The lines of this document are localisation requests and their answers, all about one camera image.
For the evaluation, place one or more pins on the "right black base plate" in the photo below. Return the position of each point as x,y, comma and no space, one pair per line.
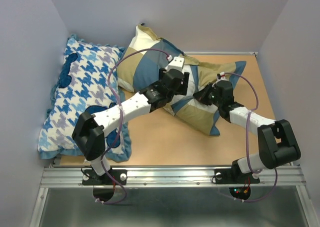
225,176

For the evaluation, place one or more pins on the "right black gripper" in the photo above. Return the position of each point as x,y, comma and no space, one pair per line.
201,94

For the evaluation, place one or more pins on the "aluminium table frame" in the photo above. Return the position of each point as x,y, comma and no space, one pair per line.
161,140

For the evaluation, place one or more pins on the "aluminium mounting rail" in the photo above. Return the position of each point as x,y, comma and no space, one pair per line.
165,177

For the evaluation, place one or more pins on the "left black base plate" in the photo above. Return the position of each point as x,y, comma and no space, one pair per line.
90,177

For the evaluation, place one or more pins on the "blue houndstooth bear pillow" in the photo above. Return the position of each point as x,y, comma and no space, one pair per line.
86,82

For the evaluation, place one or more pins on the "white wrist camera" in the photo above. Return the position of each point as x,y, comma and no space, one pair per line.
221,77
176,63

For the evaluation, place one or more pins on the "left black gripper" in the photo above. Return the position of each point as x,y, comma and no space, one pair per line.
180,90

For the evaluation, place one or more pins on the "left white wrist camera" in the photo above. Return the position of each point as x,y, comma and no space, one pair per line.
176,63

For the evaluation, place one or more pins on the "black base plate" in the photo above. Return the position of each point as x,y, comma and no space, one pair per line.
90,177
225,176

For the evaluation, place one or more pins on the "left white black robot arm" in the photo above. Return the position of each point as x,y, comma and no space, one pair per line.
91,129

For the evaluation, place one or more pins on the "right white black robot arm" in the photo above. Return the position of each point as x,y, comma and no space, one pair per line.
277,144

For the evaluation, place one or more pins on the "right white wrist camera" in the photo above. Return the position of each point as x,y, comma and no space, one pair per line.
221,77

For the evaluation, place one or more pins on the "blue tan white patchwork pillow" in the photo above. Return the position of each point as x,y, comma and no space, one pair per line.
147,54

